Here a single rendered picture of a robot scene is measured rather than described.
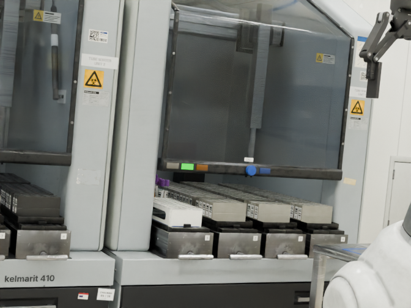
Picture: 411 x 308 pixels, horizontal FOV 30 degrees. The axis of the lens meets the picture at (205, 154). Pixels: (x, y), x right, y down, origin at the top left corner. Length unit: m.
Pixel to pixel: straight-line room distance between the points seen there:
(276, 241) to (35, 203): 0.69
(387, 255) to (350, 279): 0.06
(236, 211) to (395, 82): 1.93
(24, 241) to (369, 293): 1.03
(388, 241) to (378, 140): 2.80
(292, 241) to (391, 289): 1.13
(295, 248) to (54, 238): 0.72
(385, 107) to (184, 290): 2.10
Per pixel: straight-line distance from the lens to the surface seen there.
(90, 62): 2.03
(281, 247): 2.23
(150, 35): 2.09
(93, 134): 2.04
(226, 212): 2.21
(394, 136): 4.01
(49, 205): 2.01
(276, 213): 2.29
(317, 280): 2.01
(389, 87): 3.97
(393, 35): 1.53
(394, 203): 4.05
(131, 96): 2.07
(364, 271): 1.15
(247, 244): 2.17
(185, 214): 2.11
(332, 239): 2.33
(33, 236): 1.93
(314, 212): 2.37
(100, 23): 2.05
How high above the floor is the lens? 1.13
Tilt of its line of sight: 3 degrees down
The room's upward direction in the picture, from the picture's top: 5 degrees clockwise
